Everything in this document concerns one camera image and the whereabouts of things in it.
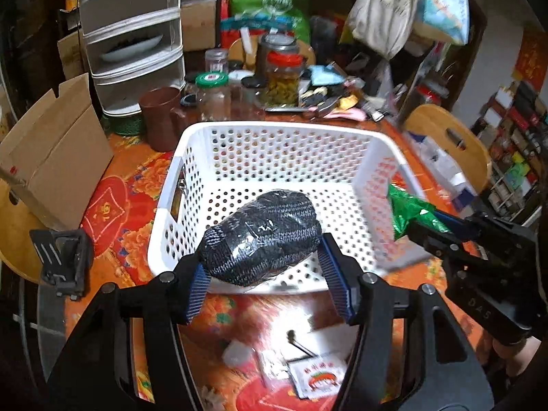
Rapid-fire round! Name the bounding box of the green foil snack bag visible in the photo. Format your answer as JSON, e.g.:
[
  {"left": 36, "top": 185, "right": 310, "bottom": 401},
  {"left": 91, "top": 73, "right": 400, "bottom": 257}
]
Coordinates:
[{"left": 386, "top": 184, "right": 450, "bottom": 240}]

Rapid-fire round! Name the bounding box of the tomato print snack packet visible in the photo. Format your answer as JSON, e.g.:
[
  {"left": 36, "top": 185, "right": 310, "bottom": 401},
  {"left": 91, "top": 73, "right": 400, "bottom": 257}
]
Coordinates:
[{"left": 288, "top": 353, "right": 347, "bottom": 400}]

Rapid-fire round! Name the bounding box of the dark knitted item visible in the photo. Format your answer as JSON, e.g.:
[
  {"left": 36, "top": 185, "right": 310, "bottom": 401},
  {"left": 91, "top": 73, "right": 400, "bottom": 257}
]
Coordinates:
[{"left": 198, "top": 189, "right": 322, "bottom": 288}]

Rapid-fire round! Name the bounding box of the white soft ball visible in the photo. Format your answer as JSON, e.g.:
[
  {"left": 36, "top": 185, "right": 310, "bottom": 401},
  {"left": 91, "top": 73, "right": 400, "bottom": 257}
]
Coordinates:
[{"left": 221, "top": 339, "right": 254, "bottom": 368}]

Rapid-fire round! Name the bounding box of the person's hand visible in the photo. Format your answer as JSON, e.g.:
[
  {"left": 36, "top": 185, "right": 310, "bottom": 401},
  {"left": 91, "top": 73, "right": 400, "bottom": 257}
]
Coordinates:
[{"left": 492, "top": 337, "right": 540, "bottom": 377}]

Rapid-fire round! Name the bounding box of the wooden chair right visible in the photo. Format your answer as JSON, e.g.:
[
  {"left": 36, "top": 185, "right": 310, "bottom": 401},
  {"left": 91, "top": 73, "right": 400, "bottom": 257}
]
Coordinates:
[{"left": 403, "top": 104, "right": 492, "bottom": 194}]

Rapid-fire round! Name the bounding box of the wooden chair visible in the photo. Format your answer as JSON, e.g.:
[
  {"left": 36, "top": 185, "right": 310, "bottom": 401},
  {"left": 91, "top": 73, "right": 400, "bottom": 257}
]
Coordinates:
[
  {"left": 403, "top": 104, "right": 492, "bottom": 194},
  {"left": 0, "top": 181, "right": 45, "bottom": 284}
]

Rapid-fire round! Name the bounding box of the shelf with boxes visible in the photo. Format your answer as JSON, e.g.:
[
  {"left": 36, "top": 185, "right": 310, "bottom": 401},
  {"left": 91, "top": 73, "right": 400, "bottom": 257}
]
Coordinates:
[{"left": 472, "top": 81, "right": 547, "bottom": 226}]

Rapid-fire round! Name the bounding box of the white perforated plastic basket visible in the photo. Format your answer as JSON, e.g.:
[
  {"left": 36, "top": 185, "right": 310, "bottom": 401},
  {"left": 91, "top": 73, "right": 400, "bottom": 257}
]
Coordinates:
[{"left": 148, "top": 122, "right": 427, "bottom": 276}]

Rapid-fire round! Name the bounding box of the wooden chair left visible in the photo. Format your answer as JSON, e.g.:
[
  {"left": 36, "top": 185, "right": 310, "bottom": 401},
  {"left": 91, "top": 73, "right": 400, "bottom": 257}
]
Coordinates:
[{"left": 0, "top": 181, "right": 45, "bottom": 284}]

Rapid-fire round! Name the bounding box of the beige canvas tote bag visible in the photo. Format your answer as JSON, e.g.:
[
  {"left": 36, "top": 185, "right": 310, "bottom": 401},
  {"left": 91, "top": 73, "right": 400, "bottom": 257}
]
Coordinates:
[{"left": 346, "top": 0, "right": 419, "bottom": 60}]

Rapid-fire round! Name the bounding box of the blue printed tote bag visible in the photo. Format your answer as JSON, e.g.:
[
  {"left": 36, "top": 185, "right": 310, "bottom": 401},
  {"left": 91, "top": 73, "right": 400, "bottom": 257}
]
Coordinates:
[{"left": 413, "top": 0, "right": 469, "bottom": 46}]

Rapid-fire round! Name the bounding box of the red-lid pickle jar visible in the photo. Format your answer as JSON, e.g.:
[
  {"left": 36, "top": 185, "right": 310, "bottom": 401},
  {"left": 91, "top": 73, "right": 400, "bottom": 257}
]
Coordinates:
[{"left": 265, "top": 51, "right": 304, "bottom": 107}]

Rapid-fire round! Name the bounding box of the brown cardboard box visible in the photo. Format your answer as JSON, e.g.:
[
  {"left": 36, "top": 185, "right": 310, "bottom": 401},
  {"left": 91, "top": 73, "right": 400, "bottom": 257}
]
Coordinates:
[{"left": 1, "top": 73, "right": 113, "bottom": 231}]

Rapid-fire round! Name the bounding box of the green-lid glass jar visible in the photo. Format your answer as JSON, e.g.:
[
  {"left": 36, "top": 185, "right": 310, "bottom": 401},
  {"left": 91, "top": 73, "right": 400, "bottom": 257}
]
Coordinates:
[{"left": 195, "top": 72, "right": 231, "bottom": 122}]

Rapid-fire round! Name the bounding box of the grey tiered storage rack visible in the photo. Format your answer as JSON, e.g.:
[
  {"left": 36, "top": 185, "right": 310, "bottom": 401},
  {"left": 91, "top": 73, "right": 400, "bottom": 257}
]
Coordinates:
[{"left": 79, "top": 0, "right": 185, "bottom": 117}]

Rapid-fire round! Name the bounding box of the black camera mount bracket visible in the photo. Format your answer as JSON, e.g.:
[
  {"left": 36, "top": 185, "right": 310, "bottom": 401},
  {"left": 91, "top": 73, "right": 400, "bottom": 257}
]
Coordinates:
[{"left": 29, "top": 228, "right": 94, "bottom": 301}]

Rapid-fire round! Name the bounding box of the red wall scroll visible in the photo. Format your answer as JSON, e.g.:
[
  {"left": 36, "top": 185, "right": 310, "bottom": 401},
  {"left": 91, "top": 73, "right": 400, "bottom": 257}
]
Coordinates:
[{"left": 513, "top": 28, "right": 547, "bottom": 92}]

